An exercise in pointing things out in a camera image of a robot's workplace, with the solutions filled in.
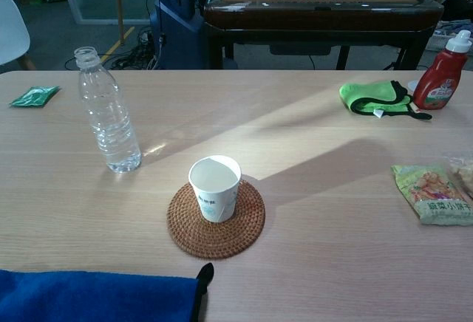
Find red ketchup bottle white cap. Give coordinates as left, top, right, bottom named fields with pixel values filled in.
left=412, top=30, right=473, bottom=111

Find green sachet packet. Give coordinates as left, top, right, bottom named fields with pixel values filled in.
left=8, top=86, right=61, bottom=109

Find small white paper cup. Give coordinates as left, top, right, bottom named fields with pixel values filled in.
left=188, top=154, right=242, bottom=224

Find transparent plastic water bottle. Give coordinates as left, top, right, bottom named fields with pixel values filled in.
left=73, top=46, right=143, bottom=174

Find clear biscuit snack bag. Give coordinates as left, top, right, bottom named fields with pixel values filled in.
left=443, top=155, right=473, bottom=205

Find brown mahjong table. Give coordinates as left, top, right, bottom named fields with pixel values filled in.
left=203, top=0, right=445, bottom=71

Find blue cloth with black trim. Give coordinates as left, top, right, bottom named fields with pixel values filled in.
left=0, top=262, right=215, bottom=322

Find blue machine base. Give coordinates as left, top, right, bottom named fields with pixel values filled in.
left=149, top=0, right=208, bottom=71

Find green snack packet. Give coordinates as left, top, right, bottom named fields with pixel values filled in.
left=390, top=164, right=473, bottom=226

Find tangled black floor cables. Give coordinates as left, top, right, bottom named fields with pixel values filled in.
left=65, top=24, right=162, bottom=71

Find white chair wooden legs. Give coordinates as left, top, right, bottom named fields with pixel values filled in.
left=0, top=0, right=37, bottom=72

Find wooden pole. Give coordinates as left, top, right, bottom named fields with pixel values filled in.
left=114, top=0, right=126, bottom=46

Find green cloth with black trim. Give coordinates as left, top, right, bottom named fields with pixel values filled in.
left=339, top=80, right=432, bottom=121

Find white power strip with plugs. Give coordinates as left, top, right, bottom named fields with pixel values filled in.
left=138, top=26, right=156, bottom=48

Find round woven rattan coaster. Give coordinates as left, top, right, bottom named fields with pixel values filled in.
left=166, top=178, right=266, bottom=261

